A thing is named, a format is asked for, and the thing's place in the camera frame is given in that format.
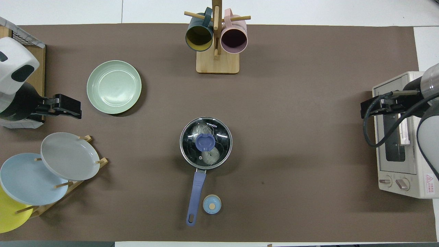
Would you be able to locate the light green plate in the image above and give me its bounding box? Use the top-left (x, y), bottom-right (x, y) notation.
top-left (86, 60), bottom-right (142, 114)

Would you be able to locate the glass lid with blue knob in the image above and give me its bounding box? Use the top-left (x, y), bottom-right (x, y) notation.
top-left (179, 117), bottom-right (233, 169)

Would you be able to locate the brown table mat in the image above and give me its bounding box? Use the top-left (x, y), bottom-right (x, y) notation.
top-left (0, 23), bottom-right (438, 242)

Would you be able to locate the black pot with blue handle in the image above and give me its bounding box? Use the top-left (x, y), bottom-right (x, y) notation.
top-left (179, 117), bottom-right (233, 227)

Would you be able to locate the dark teal mug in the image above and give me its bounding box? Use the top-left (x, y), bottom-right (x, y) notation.
top-left (185, 8), bottom-right (214, 52)

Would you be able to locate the light blue plate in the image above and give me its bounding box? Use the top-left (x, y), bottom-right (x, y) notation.
top-left (0, 153), bottom-right (69, 206)

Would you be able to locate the yellow plate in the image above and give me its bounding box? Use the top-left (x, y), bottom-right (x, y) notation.
top-left (0, 185), bottom-right (34, 234)

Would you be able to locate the wooden mug tree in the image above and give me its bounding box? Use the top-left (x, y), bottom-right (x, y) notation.
top-left (184, 0), bottom-right (251, 74)

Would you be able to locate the pink mug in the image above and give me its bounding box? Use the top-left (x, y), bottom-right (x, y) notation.
top-left (221, 9), bottom-right (248, 54)

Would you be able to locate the wooden plate rack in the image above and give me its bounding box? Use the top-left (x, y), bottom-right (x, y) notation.
top-left (15, 135), bottom-right (109, 218)

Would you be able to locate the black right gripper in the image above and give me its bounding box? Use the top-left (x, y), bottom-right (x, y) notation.
top-left (360, 77), bottom-right (427, 119)

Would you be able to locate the white toaster oven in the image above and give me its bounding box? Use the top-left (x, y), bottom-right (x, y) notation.
top-left (372, 71), bottom-right (439, 199)

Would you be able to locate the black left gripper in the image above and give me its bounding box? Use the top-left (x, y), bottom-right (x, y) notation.
top-left (0, 82), bottom-right (82, 122)

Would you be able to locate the grey plate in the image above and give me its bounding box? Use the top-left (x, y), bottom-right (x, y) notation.
top-left (40, 132), bottom-right (100, 181)

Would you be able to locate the grey white plastic bag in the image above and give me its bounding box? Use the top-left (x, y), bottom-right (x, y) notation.
top-left (2, 118), bottom-right (44, 129)

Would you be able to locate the black wire basket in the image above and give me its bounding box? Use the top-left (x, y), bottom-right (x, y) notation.
top-left (0, 16), bottom-right (46, 49)

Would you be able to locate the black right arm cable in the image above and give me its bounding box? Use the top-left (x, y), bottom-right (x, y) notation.
top-left (363, 90), bottom-right (439, 148)

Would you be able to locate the light wooden board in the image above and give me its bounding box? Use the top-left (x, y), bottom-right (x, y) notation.
top-left (0, 27), bottom-right (46, 122)

